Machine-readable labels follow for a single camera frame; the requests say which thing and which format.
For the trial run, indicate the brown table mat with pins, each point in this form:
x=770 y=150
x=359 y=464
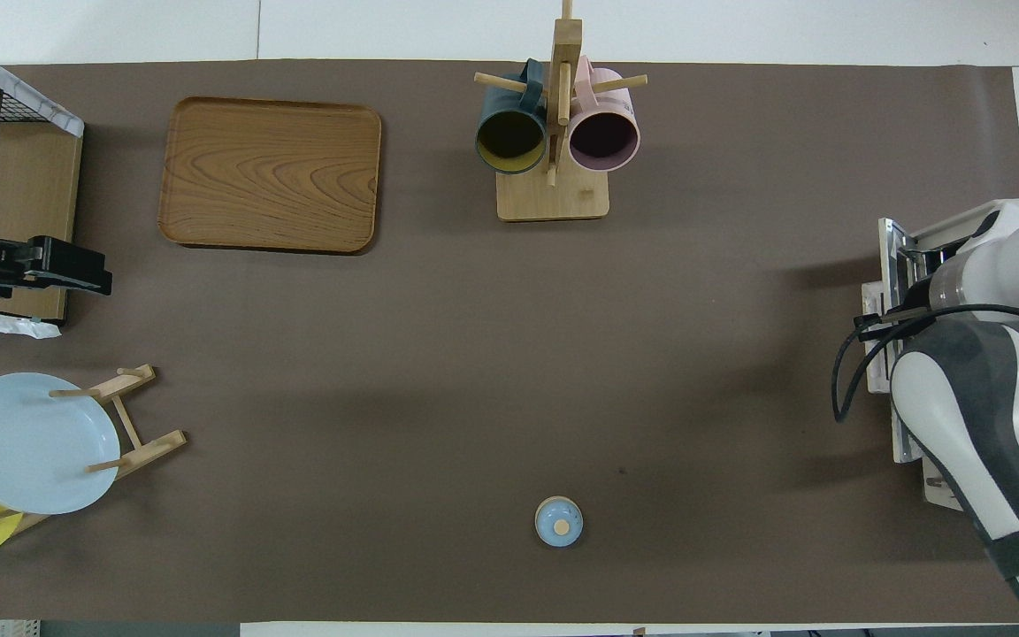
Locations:
x=474 y=354

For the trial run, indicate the small blue lidded jar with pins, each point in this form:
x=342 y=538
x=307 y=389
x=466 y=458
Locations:
x=558 y=522

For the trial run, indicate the white toaster oven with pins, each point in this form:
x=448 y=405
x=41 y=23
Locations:
x=969 y=221

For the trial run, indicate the wooden mug tree stand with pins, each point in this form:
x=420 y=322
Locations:
x=554 y=199

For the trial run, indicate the dark blue mug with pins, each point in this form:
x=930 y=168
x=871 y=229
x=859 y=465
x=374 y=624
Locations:
x=509 y=134

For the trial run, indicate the wooden serving tray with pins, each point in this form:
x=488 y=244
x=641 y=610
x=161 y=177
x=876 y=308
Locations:
x=271 y=172

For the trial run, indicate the white checked cloth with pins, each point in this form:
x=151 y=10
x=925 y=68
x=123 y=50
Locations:
x=32 y=97

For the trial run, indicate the wooden plate rack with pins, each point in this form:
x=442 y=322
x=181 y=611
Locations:
x=154 y=447

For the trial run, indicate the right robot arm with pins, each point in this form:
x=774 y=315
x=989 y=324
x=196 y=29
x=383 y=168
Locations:
x=961 y=416

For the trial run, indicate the light blue plate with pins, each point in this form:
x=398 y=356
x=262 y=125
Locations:
x=32 y=442

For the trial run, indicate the pink mug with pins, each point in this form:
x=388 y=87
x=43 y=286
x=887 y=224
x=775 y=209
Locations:
x=603 y=137

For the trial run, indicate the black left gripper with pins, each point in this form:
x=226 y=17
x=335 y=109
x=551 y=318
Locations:
x=10 y=265

